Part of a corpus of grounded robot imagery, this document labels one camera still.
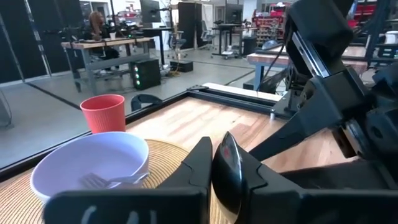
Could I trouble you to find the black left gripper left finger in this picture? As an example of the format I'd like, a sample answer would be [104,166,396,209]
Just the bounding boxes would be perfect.
[42,136,214,224]

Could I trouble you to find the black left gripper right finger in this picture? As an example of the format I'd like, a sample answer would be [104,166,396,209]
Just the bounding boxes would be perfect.
[238,147,398,224]

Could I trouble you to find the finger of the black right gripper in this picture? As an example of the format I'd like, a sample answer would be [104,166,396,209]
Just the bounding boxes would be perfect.
[281,160,394,189]
[249,67,370,162]

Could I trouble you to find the silver spoon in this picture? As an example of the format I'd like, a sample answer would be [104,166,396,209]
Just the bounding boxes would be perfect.
[211,131,243,224]

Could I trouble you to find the grey fork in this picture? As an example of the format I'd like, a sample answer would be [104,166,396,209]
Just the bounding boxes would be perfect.
[81,172,149,190]

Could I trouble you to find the white bowl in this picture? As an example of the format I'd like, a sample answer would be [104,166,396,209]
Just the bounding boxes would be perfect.
[30,131,150,203]

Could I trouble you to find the orange ribbed cup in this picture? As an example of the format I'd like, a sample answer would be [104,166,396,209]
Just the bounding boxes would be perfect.
[80,94,127,134]

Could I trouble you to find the round woven placemat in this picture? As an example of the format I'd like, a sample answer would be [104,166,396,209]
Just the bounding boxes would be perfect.
[0,139,218,224]

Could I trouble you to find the red parts shelving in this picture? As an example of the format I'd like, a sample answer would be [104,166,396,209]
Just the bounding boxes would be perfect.
[252,2,292,46]

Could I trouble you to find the blue-legged wooden workbench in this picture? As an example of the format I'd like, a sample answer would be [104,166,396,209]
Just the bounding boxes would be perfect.
[246,45,374,91]

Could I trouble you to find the black computer monitor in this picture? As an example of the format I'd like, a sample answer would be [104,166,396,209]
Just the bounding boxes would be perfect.
[225,3,244,24]
[139,0,162,24]

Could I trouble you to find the black desk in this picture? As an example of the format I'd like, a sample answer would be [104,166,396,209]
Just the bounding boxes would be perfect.
[211,23,259,60]

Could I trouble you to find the black chair back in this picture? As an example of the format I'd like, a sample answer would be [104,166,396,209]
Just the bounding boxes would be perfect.
[130,93,163,112]

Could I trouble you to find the black cabinet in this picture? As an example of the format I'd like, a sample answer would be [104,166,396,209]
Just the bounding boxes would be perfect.
[177,1,205,50]

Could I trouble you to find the black computer tower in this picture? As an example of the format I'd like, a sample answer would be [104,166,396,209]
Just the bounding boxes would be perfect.
[130,58,162,91]

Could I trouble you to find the black box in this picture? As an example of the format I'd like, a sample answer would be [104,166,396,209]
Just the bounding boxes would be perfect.
[170,59,193,73]

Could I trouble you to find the office chair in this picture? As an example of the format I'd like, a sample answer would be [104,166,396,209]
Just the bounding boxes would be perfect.
[167,30,188,60]

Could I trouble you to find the wooden worktable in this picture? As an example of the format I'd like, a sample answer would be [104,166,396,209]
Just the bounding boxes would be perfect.
[61,37,152,96]

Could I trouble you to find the person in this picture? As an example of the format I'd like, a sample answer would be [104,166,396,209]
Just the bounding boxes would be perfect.
[88,11,121,63]

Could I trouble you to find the black partition panels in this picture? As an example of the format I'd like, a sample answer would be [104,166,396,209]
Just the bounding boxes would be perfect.
[0,0,85,85]

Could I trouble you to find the black aluminium table frame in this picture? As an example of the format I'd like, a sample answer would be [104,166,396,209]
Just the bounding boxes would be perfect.
[0,83,293,183]

